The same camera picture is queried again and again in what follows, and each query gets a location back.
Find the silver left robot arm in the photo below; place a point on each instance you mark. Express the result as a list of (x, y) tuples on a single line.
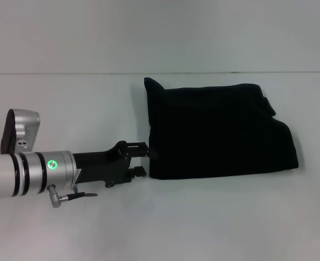
[(26, 174)]

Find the black t-shirt with white print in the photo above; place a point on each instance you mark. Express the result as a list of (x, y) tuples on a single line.
[(216, 136)]

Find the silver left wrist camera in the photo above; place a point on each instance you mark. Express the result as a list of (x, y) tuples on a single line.
[(21, 127)]

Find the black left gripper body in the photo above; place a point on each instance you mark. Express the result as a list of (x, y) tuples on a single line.
[(102, 166)]

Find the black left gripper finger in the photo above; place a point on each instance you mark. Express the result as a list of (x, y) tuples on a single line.
[(138, 171), (140, 150)]

